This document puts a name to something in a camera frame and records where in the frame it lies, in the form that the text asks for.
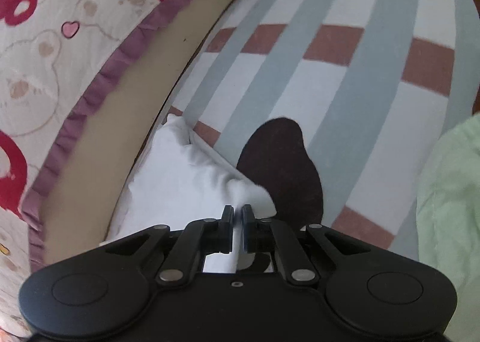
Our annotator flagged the white t-shirt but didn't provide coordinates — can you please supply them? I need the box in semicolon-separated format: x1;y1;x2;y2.
106;115;276;273

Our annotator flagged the dark brown cloth patch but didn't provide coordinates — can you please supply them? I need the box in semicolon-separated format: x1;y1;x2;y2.
236;118;324;230

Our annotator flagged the beige mattress edge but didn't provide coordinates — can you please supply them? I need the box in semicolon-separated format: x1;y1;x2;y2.
41;0;233;264

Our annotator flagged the pale green cloth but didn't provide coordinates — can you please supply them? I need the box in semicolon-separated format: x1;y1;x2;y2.
416;114;479;341

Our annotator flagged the striped checked bed sheet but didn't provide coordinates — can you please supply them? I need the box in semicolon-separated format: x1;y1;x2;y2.
169;0;479;258

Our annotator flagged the bear print quilted cover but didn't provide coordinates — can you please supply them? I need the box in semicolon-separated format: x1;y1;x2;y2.
1;0;191;341

